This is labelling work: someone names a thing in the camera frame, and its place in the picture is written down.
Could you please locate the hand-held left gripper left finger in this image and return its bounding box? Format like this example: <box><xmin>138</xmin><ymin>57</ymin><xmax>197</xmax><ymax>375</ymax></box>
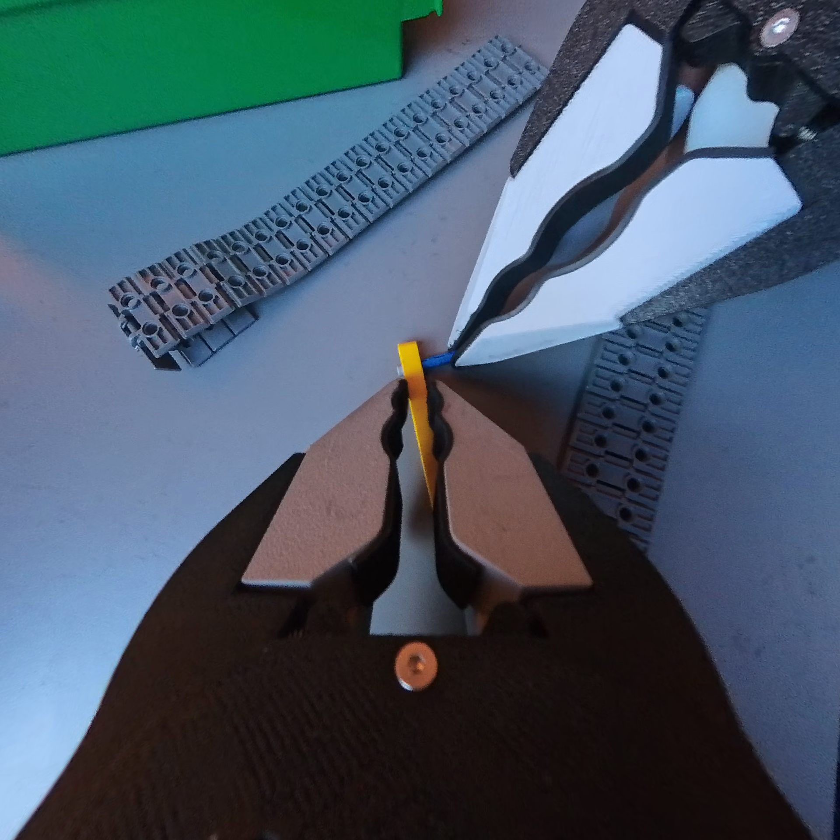
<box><xmin>240</xmin><ymin>379</ymin><xmax>412</xmax><ymax>606</ymax></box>

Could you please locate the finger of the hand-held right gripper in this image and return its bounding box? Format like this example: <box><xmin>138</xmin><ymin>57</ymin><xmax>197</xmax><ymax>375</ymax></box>
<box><xmin>451</xmin><ymin>64</ymin><xmax>804</xmax><ymax>368</ymax></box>
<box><xmin>451</xmin><ymin>24</ymin><xmax>675</xmax><ymax>348</ymax></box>

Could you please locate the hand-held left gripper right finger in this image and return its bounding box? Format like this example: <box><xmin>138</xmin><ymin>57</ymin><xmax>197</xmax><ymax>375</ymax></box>
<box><xmin>428</xmin><ymin>381</ymin><xmax>595</xmax><ymax>609</ymax></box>

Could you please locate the long yellow perforated beam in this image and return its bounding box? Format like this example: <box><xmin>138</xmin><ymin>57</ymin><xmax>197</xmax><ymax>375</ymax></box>
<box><xmin>397</xmin><ymin>340</ymin><xmax>439</xmax><ymax>513</ymax></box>

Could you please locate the green plastic bin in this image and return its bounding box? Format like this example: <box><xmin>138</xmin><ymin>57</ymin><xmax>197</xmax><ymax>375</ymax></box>
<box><xmin>0</xmin><ymin>0</ymin><xmax>444</xmax><ymax>158</ymax></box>

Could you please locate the flat grey track strip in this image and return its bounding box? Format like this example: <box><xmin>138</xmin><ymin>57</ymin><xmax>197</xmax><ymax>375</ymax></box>
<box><xmin>556</xmin><ymin>305</ymin><xmax>713</xmax><ymax>555</ymax></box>

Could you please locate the grey track strip right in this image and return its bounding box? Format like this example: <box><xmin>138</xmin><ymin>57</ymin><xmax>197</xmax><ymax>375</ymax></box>
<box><xmin>108</xmin><ymin>36</ymin><xmax>551</xmax><ymax>371</ymax></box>

